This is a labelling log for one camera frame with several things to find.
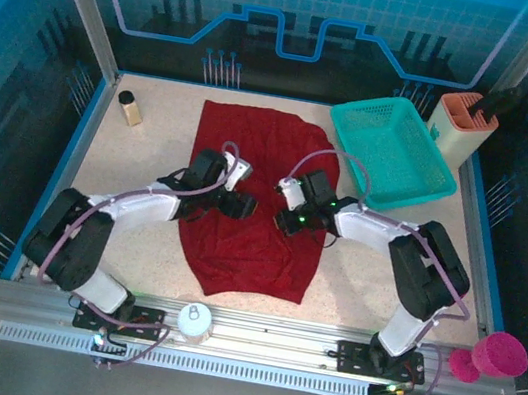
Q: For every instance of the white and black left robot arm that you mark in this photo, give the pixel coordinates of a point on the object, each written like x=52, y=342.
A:
x=146, y=205

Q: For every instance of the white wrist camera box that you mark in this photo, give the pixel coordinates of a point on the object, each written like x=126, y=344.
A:
x=238, y=173
x=291, y=194

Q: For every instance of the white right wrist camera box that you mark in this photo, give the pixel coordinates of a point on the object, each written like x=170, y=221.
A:
x=291, y=194

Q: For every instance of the aluminium front rail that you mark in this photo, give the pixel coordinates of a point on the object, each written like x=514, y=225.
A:
x=270, y=340

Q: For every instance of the cream utensil holder orange rim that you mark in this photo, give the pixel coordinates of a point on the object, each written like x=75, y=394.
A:
x=456, y=138

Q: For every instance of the spice jar black lid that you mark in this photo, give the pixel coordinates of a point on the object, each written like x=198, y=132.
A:
x=130, y=109

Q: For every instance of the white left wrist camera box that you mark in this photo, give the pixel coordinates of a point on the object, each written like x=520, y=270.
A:
x=238, y=173

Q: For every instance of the teal plastic lattice basket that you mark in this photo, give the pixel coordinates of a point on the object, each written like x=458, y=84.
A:
x=394, y=148

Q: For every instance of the red t-shirt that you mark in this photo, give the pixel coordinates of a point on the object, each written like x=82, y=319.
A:
x=249, y=256

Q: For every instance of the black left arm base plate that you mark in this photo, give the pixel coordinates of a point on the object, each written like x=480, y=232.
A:
x=147, y=322

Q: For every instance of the tin can pull-tab lid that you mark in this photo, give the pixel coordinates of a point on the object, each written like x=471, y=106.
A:
x=195, y=322

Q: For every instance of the pink goblet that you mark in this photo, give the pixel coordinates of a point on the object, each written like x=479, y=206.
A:
x=501, y=354

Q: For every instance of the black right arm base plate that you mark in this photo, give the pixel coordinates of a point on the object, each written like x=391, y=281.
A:
x=354, y=357

